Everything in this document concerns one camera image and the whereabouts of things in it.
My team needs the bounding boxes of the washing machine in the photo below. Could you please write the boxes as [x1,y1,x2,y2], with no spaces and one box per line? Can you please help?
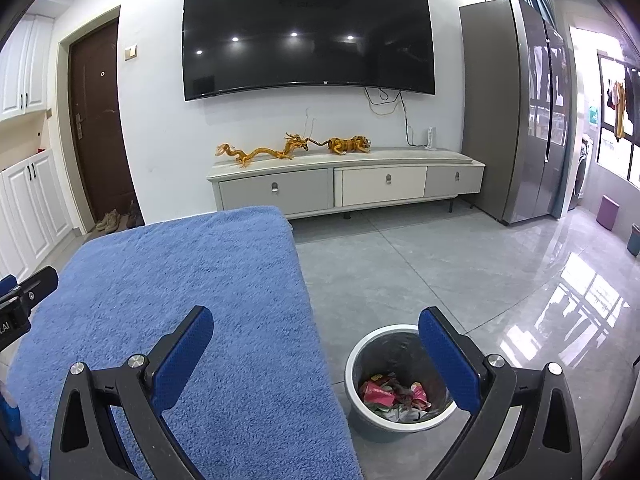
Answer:
[568,134,593,210]

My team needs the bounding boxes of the blue fluffy blanket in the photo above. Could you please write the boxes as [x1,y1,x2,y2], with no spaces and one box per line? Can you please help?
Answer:
[9,207,361,479]

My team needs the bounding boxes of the black wall television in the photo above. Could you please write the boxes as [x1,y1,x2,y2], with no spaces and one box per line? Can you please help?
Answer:
[182,0,435,101]

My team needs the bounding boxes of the beige shoes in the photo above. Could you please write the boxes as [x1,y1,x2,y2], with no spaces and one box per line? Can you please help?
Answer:
[96,209,122,234]

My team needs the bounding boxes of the golden tiger figurine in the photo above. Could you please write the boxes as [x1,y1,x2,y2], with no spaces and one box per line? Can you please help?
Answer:
[326,136,371,155]

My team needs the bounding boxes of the golden dragon figurine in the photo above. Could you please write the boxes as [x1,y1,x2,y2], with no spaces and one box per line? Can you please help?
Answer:
[215,133,328,167]

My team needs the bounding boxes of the white grey TV cabinet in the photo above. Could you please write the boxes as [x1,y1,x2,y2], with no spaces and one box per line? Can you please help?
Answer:
[207,148,485,219]

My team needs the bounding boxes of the teal small bin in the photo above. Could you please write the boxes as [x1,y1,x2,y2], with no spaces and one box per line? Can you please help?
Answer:
[627,223,640,257]

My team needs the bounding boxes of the white round trash bin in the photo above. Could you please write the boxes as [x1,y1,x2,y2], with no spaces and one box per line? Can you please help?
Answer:
[344,324,457,434]

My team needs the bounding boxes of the trash pile in bin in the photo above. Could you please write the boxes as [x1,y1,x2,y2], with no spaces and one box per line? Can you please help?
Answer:
[358,373,432,424]

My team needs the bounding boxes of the white power strip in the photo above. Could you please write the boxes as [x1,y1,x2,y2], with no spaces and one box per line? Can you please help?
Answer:
[426,127,437,150]

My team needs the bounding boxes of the dark brown door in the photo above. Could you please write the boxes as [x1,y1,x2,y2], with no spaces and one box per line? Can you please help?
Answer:
[68,20,136,221]

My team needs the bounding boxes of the grey refrigerator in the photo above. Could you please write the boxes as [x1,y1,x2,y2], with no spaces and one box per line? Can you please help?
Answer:
[460,0,570,226]

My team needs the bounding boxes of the dark shoes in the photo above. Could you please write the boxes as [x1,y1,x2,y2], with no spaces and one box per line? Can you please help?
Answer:
[126,200,144,229]

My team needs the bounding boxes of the white cupboard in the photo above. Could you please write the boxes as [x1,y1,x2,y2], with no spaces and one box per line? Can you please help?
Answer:
[1,14,73,280]

